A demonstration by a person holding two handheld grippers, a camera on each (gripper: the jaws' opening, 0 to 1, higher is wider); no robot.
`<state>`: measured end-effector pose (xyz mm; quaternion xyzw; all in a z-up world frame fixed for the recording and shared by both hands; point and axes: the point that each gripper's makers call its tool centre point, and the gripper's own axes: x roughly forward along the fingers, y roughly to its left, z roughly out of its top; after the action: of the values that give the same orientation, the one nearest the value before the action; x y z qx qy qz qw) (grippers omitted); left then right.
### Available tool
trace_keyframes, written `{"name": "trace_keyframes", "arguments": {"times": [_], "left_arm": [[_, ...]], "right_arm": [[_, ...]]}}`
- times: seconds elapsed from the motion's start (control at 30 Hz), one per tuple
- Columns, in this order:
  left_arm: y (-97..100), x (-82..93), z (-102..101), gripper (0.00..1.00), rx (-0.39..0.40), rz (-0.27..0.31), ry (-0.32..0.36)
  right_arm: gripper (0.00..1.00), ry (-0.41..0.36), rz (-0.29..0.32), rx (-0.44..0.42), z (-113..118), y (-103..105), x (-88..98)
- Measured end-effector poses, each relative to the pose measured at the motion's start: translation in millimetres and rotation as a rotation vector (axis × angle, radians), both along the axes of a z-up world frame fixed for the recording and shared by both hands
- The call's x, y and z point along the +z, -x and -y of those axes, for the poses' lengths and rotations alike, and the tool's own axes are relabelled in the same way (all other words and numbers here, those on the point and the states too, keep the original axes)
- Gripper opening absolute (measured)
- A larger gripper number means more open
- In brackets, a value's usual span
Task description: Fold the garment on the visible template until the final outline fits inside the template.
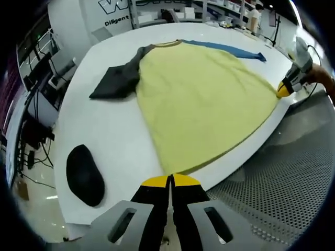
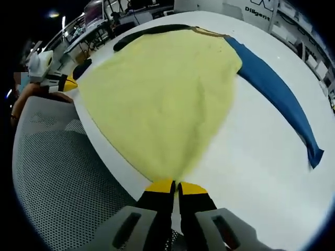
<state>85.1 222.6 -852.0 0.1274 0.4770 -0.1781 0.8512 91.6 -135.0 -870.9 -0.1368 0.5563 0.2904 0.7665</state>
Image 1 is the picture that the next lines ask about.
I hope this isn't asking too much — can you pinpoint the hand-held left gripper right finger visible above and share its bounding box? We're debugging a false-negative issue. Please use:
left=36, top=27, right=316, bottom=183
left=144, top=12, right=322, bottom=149
left=171, top=174, right=265, bottom=251

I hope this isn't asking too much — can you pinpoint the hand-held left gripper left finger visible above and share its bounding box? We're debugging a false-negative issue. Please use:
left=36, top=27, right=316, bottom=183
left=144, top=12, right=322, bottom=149
left=90, top=175, right=171, bottom=251

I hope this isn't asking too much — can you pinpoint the yellow blue grey garment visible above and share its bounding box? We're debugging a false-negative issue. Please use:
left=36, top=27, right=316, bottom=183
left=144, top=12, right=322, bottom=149
left=88, top=39, right=282, bottom=176

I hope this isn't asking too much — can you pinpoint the black tripod stand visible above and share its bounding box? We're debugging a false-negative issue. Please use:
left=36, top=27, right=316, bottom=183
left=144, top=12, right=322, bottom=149
left=265, top=14, right=282, bottom=48

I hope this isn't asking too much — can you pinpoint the dark mounted monitor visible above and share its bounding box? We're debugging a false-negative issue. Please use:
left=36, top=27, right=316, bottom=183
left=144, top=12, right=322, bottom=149
left=268, top=10, right=278, bottom=27

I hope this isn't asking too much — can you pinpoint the wooden board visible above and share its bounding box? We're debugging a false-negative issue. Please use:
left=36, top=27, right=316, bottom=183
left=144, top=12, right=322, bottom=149
left=242, top=30, right=259, bottom=41

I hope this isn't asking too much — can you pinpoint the black oval pad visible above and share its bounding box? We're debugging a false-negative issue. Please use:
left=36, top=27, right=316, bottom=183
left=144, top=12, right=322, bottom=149
left=65, top=144, right=106, bottom=208

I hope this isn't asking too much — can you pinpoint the white cardboard box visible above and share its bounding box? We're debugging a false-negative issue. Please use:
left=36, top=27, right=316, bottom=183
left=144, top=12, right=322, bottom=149
left=183, top=6, right=196, bottom=19
left=137, top=12, right=158, bottom=24

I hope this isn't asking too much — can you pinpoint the brown cardboard box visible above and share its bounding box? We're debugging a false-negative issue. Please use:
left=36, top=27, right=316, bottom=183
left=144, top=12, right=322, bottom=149
left=14, top=181, right=29, bottom=201

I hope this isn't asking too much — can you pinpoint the black white office chair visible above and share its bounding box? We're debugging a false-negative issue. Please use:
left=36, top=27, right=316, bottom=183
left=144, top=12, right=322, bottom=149
left=161, top=8, right=181, bottom=26

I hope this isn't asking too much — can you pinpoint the grey desk cabinet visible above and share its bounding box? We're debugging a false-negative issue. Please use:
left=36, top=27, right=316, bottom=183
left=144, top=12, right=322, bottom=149
left=26, top=88, right=60, bottom=126

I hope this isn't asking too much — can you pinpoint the grey metal shelf rack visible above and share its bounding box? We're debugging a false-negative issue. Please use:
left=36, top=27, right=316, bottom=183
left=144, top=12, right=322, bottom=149
left=130, top=0, right=252, bottom=29

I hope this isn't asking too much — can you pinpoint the grey chair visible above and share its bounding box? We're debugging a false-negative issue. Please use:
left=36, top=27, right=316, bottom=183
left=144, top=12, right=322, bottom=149
left=91, top=26, right=114, bottom=43

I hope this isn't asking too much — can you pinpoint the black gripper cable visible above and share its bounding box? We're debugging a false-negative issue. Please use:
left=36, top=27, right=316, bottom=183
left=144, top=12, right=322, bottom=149
left=287, top=44, right=323, bottom=108

